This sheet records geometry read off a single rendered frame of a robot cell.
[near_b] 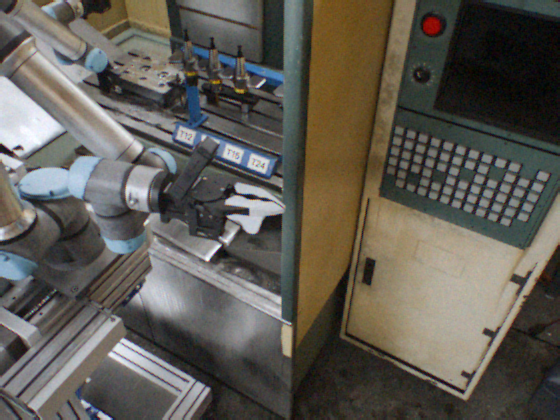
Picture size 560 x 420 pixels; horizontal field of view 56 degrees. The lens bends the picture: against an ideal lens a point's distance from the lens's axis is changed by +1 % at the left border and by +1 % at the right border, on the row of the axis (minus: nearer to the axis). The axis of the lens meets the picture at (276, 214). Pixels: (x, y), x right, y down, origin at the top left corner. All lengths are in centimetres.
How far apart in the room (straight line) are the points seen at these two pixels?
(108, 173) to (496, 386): 206
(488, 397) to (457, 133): 141
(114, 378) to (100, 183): 147
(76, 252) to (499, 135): 106
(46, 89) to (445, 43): 87
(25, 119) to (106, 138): 180
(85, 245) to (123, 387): 103
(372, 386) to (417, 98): 141
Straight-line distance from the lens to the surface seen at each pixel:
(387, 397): 242
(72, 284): 132
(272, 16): 246
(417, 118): 145
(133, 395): 222
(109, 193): 88
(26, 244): 115
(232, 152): 194
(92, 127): 101
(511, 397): 258
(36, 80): 101
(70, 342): 134
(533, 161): 144
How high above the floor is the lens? 215
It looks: 45 degrees down
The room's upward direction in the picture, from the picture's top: straight up
